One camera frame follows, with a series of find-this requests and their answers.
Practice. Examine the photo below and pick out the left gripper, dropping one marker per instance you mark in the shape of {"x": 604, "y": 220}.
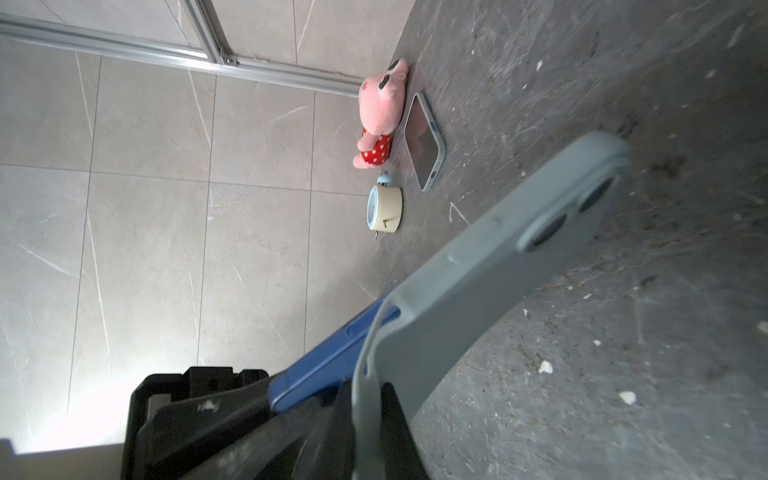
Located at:
{"x": 214, "y": 423}

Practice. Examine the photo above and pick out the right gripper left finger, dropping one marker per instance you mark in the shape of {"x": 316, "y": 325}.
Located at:
{"x": 328, "y": 451}

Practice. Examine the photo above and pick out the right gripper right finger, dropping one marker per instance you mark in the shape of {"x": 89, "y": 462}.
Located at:
{"x": 402, "y": 460}

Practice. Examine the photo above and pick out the phone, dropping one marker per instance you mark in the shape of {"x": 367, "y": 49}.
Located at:
{"x": 424, "y": 142}
{"x": 330, "y": 364}

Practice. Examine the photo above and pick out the small cream alarm clock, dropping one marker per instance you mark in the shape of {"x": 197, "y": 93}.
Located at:
{"x": 384, "y": 206}

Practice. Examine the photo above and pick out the pink plush toy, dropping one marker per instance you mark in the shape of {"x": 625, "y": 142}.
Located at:
{"x": 381, "y": 100}

